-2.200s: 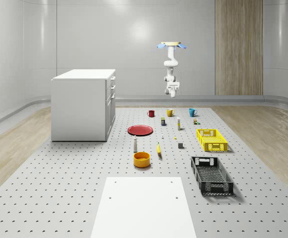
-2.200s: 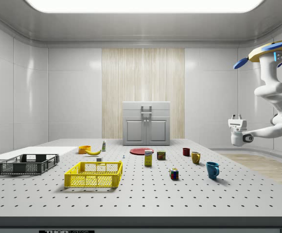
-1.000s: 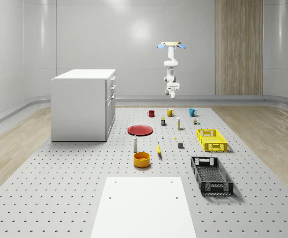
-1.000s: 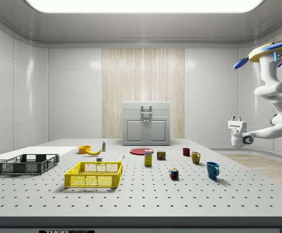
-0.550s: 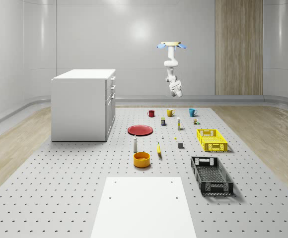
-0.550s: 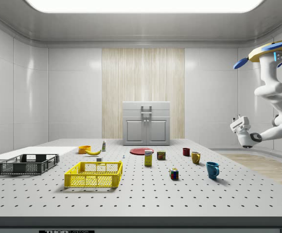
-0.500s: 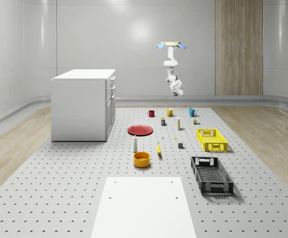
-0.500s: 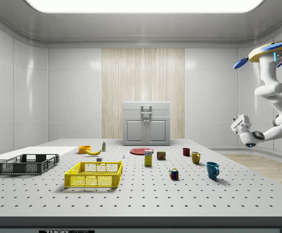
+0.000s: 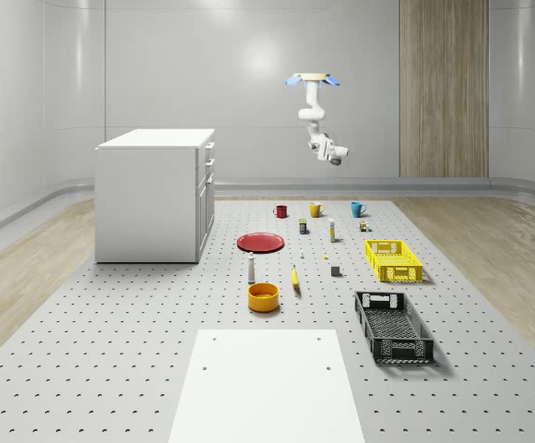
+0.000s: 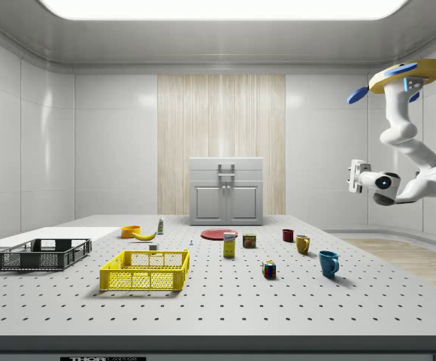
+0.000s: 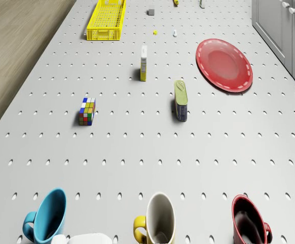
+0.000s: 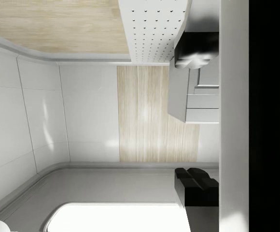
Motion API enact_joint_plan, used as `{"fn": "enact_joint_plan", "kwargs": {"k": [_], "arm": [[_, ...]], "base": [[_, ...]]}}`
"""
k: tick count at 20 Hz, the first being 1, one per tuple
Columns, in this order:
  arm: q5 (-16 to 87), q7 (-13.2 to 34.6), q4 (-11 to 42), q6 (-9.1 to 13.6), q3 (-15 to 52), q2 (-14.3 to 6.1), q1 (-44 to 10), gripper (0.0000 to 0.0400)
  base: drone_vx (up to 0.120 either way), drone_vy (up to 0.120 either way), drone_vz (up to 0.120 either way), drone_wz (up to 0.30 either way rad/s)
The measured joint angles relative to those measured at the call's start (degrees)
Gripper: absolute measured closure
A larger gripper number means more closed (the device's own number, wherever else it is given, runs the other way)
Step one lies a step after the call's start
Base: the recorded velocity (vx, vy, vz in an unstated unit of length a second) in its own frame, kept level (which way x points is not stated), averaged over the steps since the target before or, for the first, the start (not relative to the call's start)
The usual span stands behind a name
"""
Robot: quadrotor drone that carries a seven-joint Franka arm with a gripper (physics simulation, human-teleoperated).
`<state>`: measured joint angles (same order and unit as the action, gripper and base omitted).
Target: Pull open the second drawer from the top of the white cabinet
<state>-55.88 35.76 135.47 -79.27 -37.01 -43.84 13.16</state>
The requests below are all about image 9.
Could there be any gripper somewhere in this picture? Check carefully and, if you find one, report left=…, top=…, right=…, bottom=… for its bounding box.
left=308, top=134, right=337, bottom=163

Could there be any drone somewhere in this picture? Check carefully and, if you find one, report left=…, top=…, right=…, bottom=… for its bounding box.
left=285, top=72, right=342, bottom=88

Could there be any yellow basket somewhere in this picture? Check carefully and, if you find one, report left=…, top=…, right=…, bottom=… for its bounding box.
left=364, top=239, right=424, bottom=283

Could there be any red plate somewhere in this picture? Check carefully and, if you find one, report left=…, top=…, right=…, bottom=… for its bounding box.
left=236, top=232, right=287, bottom=255

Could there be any yellow bowl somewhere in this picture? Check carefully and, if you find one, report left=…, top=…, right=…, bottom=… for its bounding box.
left=247, top=281, right=280, bottom=314

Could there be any white cabinet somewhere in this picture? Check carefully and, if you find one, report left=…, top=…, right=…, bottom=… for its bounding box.
left=94, top=127, right=217, bottom=265

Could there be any dark grey basket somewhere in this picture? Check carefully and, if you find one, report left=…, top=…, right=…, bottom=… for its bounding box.
left=353, top=291, right=435, bottom=365

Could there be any white board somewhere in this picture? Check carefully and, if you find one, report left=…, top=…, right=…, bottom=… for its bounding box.
left=167, top=329, right=367, bottom=443

